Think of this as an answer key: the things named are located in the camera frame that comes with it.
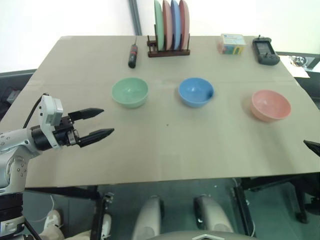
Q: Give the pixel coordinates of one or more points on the white paper sheet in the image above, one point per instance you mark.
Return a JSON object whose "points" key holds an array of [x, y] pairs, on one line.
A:
{"points": [[301, 72]]}

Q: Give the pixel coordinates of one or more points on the blue bowl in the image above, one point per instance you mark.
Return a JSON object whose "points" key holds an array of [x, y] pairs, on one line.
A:
{"points": [[195, 92]]}

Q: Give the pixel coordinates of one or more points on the green plate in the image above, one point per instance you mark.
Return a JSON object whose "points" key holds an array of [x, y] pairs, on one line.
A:
{"points": [[158, 25]]}

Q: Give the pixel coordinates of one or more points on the clear box with coloured items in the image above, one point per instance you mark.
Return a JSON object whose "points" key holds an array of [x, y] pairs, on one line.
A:
{"points": [[231, 45]]}

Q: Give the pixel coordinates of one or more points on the black handheld controller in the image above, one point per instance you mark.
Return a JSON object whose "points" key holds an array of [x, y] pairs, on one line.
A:
{"points": [[265, 52]]}

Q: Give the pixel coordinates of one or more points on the grey metal pole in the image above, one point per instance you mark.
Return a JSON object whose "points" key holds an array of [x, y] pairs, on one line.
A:
{"points": [[135, 17]]}

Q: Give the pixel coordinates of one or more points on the beige trouser leg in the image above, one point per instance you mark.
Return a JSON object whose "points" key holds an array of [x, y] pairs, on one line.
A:
{"points": [[62, 235]]}

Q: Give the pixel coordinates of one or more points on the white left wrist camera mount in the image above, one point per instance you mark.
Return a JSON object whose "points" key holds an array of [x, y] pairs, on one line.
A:
{"points": [[50, 110]]}

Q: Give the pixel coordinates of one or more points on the blue plate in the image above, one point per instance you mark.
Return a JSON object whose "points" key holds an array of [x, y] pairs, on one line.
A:
{"points": [[175, 25]]}

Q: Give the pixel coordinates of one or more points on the green bowl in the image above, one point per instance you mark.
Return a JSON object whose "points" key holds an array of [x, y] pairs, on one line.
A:
{"points": [[130, 93]]}

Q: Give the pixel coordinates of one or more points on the red plate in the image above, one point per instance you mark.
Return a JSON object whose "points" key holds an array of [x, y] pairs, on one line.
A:
{"points": [[185, 22]]}

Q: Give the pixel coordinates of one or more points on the dark wooden plate rack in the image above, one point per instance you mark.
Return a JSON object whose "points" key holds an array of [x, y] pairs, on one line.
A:
{"points": [[170, 53]]}

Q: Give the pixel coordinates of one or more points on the dark low cabinet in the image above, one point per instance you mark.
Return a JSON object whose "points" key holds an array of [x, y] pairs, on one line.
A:
{"points": [[12, 85]]}

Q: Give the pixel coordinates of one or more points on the black and red screwdriver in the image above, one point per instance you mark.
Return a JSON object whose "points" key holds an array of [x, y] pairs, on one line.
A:
{"points": [[133, 55]]}

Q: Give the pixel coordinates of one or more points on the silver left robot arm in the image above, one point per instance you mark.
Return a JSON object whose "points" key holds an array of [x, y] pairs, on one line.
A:
{"points": [[15, 142]]}

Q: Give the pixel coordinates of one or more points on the red bowl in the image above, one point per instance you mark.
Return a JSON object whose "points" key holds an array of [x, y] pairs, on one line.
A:
{"points": [[271, 107]]}

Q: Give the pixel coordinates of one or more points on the white shoe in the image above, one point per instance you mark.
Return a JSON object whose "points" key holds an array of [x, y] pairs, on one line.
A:
{"points": [[53, 220], [107, 225]]}

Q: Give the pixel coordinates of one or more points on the grey rounded robot leg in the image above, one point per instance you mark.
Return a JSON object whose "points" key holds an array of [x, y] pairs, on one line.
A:
{"points": [[212, 217], [147, 220]]}

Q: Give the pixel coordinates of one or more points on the black table frame leg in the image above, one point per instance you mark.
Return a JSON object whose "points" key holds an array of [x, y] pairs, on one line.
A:
{"points": [[100, 215], [243, 207]]}

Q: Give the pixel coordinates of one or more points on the dark side desk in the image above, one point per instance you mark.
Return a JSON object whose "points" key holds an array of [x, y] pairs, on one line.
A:
{"points": [[310, 85]]}

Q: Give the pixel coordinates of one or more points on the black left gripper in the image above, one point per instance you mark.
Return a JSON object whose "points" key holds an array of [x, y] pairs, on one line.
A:
{"points": [[65, 132]]}

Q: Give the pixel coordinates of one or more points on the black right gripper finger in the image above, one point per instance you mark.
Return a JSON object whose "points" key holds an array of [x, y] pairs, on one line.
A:
{"points": [[315, 147]]}

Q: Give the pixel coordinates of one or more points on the grey robot torso front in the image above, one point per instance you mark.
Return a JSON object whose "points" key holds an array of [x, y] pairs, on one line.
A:
{"points": [[200, 236]]}

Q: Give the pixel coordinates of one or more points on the pink plate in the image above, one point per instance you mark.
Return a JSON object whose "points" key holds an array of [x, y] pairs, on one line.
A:
{"points": [[167, 25]]}

